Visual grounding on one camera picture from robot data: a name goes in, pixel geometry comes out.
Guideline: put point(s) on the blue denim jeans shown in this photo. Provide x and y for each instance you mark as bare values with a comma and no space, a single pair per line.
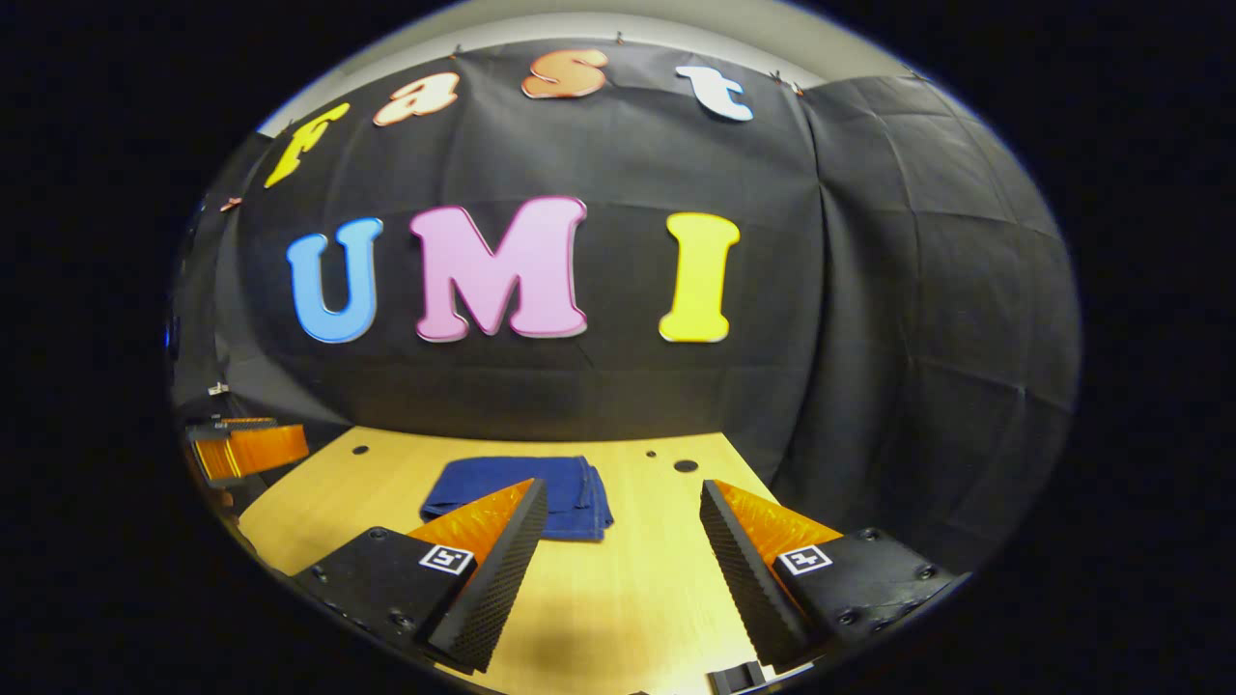
502,492

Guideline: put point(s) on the black backdrop cloth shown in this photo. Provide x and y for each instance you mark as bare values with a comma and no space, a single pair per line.
628,154

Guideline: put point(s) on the row of small backdrop clips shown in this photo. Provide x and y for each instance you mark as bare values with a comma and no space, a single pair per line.
619,40

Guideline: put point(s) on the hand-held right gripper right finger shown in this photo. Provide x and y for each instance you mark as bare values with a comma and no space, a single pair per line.
748,579

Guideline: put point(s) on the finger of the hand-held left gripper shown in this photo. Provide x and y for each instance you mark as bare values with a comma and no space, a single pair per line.
261,452
232,427

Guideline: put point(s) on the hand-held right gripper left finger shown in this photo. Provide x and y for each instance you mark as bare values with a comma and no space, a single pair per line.
497,569

